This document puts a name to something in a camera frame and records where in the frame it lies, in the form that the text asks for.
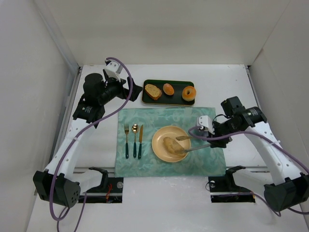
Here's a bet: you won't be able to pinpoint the stainless steel tongs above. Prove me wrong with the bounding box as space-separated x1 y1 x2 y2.
175 136 211 154

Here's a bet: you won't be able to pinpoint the pale bread roll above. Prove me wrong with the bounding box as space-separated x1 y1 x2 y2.
163 137 184 155

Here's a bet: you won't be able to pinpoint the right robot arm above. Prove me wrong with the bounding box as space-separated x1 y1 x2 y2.
208 96 309 212

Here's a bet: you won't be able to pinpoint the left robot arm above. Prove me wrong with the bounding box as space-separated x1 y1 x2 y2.
33 73 142 208

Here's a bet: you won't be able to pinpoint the seeded bread slice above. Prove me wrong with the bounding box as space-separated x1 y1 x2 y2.
144 84 162 101

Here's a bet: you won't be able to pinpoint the glazed round bun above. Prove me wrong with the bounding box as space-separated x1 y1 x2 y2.
163 83 174 96

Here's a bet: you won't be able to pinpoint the dark green serving tray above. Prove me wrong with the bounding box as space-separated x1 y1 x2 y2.
142 79 195 106

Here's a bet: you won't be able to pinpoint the golden bagel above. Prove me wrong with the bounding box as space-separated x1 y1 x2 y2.
182 86 197 102

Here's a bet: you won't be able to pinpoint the yellow plate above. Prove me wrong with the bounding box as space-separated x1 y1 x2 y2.
152 126 191 163

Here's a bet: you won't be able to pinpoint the teal patterned placemat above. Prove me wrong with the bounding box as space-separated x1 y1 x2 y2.
115 107 226 177

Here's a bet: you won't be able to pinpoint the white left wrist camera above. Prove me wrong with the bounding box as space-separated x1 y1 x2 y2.
104 60 123 82

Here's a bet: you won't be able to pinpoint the gold spoon green handle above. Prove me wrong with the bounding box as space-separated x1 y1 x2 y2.
132 124 139 158

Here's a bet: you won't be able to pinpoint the gold fork green handle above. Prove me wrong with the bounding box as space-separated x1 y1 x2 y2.
124 124 129 159

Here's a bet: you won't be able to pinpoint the gold knife green handle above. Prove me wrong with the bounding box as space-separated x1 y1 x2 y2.
138 125 143 160

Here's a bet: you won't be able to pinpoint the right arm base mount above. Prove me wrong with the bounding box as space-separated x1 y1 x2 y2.
205 166 255 203

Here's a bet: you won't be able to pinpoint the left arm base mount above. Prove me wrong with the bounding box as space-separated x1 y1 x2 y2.
71 167 124 203

